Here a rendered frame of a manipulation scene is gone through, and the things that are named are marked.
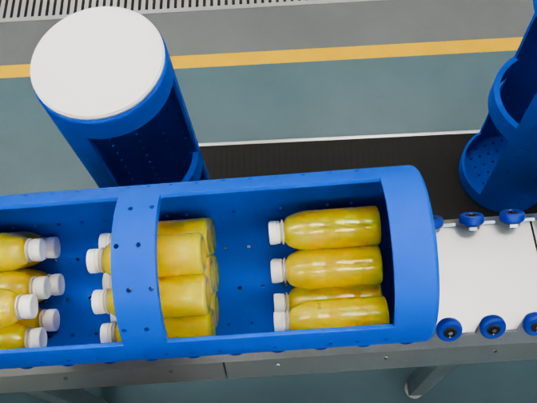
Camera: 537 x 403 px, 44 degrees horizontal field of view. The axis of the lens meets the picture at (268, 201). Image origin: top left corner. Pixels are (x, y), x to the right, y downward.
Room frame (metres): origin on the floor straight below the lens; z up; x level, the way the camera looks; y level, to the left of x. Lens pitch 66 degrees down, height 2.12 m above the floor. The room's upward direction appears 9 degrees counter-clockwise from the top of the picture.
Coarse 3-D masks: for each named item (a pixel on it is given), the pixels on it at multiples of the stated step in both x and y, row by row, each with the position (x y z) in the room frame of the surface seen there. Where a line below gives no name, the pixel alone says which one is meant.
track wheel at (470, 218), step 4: (468, 212) 0.44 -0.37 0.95; (472, 212) 0.44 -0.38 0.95; (476, 212) 0.44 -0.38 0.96; (460, 216) 0.43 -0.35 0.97; (464, 216) 0.43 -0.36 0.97; (468, 216) 0.43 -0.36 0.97; (472, 216) 0.42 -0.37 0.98; (476, 216) 0.42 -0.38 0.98; (480, 216) 0.42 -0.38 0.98; (460, 220) 0.42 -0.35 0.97; (464, 220) 0.42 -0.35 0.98; (468, 220) 0.42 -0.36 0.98; (472, 220) 0.41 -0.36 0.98; (476, 220) 0.41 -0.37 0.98; (480, 220) 0.41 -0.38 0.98; (464, 224) 0.41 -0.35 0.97; (468, 224) 0.41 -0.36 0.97; (472, 224) 0.41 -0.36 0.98; (476, 224) 0.41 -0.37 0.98; (480, 224) 0.41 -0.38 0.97
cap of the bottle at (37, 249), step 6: (30, 240) 0.45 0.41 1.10; (36, 240) 0.45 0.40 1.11; (42, 240) 0.45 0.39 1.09; (30, 246) 0.44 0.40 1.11; (36, 246) 0.44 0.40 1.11; (42, 246) 0.44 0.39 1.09; (30, 252) 0.43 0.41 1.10; (36, 252) 0.43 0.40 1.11; (42, 252) 0.43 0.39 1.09; (30, 258) 0.42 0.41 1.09; (36, 258) 0.42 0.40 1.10; (42, 258) 0.42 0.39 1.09
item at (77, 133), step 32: (160, 96) 0.78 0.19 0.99; (64, 128) 0.75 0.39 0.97; (96, 128) 0.72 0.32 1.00; (128, 128) 0.72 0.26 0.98; (160, 128) 0.99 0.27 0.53; (192, 128) 0.86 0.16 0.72; (96, 160) 0.73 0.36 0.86; (128, 160) 0.96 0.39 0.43; (160, 160) 0.99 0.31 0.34; (192, 160) 0.82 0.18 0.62
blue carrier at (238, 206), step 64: (64, 192) 0.49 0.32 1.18; (128, 192) 0.47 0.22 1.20; (192, 192) 0.45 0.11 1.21; (256, 192) 0.49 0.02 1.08; (320, 192) 0.48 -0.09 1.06; (384, 192) 0.39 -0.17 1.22; (64, 256) 0.46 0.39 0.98; (128, 256) 0.35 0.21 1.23; (256, 256) 0.41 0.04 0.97; (384, 256) 0.38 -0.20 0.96; (64, 320) 0.35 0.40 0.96; (128, 320) 0.27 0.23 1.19; (256, 320) 0.29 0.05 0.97
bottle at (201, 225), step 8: (160, 224) 0.44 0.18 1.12; (168, 224) 0.44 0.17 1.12; (176, 224) 0.43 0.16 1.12; (184, 224) 0.43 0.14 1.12; (192, 224) 0.43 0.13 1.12; (200, 224) 0.43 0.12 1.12; (208, 224) 0.44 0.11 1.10; (160, 232) 0.42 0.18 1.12; (168, 232) 0.42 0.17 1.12; (176, 232) 0.42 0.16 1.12; (184, 232) 0.42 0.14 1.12; (192, 232) 0.41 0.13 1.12; (200, 232) 0.41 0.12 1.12; (208, 232) 0.43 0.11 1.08; (208, 240) 0.42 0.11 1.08; (208, 248) 0.39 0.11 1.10; (208, 256) 0.38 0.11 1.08
